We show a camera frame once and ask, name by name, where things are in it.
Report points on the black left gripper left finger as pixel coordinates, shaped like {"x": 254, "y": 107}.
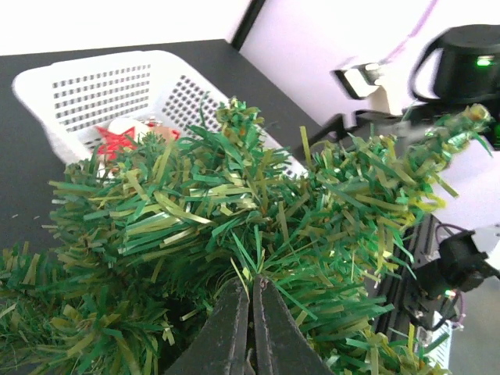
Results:
{"x": 220, "y": 346}

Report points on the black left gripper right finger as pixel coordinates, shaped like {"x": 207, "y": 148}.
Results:
{"x": 280, "y": 346}

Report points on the small green christmas tree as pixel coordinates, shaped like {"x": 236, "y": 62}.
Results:
{"x": 149, "y": 241}

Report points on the white round foam ornament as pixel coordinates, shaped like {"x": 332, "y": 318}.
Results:
{"x": 128, "y": 126}

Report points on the white perforated plastic basket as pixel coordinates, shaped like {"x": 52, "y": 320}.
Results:
{"x": 73, "y": 99}

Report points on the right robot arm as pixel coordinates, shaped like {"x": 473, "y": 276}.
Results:
{"x": 459, "y": 67}

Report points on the red star tree topper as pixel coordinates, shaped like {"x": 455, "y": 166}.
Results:
{"x": 115, "y": 142}

